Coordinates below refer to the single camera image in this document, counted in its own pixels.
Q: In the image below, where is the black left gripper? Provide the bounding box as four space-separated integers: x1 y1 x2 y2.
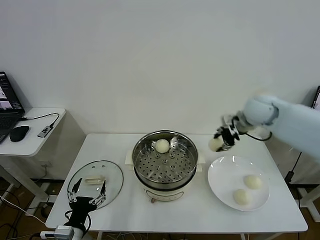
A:
63 177 107 228

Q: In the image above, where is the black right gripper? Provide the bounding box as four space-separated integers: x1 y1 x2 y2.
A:
213 126 241 153

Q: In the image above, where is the white steamed baozi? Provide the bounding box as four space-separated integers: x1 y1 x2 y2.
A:
155 139 171 154
243 174 263 190
208 138 223 153
232 189 252 206

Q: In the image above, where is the round glass pot lid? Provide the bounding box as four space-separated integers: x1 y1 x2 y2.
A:
66 160 124 211

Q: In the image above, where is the perforated steel steamer basket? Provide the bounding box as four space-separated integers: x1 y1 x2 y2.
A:
132 129 200 190

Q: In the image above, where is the large white plate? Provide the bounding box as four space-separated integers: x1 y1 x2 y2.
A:
207 156 271 212

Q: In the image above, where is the white rounded side table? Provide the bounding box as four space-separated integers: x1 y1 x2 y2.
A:
0 107 87 208

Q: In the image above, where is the grey usb hub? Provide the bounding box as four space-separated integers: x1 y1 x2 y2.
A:
37 126 52 138

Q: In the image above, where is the cream electric cooker pot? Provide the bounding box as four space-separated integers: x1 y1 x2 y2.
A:
124 148 207 204

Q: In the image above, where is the black computer mouse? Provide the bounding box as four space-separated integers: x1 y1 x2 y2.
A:
9 125 30 142

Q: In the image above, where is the black laptop with grey keyboard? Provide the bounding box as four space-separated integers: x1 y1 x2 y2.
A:
0 71 26 145

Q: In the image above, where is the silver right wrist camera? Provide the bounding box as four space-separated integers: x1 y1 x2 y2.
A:
221 113 238 130

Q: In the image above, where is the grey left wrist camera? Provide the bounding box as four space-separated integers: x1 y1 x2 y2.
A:
53 224 76 238

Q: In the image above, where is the white floor cable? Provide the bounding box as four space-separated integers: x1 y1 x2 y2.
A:
0 193 48 218

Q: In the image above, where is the black laptop power cable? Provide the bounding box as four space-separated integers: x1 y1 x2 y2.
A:
284 149 302 185

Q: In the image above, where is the black usb hub cable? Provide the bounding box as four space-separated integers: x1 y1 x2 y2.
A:
19 112 61 128

